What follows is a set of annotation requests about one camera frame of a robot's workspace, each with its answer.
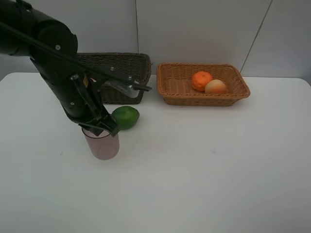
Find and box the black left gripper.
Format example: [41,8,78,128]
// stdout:
[31,57,120,137]

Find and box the translucent purple plastic cup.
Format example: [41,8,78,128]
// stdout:
[82,128,120,160]

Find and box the green lime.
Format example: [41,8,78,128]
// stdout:
[111,106,140,130]

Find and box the orange mandarin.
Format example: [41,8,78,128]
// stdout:
[191,71,213,92]

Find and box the red yellow peach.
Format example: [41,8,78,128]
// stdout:
[205,80,227,94]

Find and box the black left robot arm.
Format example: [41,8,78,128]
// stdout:
[0,0,122,136]

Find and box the dark brown wicker basket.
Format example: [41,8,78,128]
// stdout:
[76,52,152,105]

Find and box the light orange wicker basket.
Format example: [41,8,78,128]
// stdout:
[156,63,251,107]

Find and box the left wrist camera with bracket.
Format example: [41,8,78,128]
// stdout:
[86,65,152,98]

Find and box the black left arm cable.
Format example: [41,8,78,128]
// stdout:
[0,21,137,85]

